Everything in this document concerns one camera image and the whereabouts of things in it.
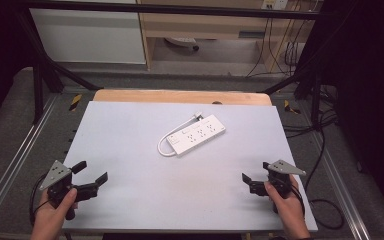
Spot aluminium rail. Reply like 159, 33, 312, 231
0, 94, 60, 228
307, 126, 372, 240

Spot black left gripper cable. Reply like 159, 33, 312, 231
28, 172, 50, 228

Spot white power strip cable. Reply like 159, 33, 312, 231
156, 112, 204, 158

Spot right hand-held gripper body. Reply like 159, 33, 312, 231
267, 159, 308, 214

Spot white table board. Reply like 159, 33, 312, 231
62, 100, 319, 233

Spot person's right hand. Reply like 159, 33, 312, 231
263, 174, 312, 240

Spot white cabinet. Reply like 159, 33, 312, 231
29, 0, 147, 65

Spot light wooden desk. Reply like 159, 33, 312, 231
135, 0, 316, 72

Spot white power strip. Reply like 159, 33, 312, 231
165, 113, 227, 157

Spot grey power strip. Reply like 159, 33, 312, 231
164, 36, 201, 52

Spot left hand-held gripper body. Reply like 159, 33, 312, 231
39, 159, 81, 221

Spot wooden table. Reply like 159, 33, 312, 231
92, 88, 273, 107

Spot black floor cables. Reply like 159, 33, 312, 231
281, 83, 340, 140

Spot black curtain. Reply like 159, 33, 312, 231
294, 0, 384, 218
0, 0, 48, 134

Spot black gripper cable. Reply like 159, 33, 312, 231
289, 129, 346, 231
28, 172, 50, 228

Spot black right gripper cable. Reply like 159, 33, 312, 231
289, 129, 346, 231

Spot yellow black tape strip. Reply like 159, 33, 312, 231
283, 99, 302, 115
68, 93, 83, 113

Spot white wall socket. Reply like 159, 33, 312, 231
260, 0, 290, 11

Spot black metal frame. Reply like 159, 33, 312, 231
13, 0, 335, 132

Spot hanging black cables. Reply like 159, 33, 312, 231
245, 9, 306, 78

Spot person's left hand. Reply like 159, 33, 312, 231
30, 187, 80, 240

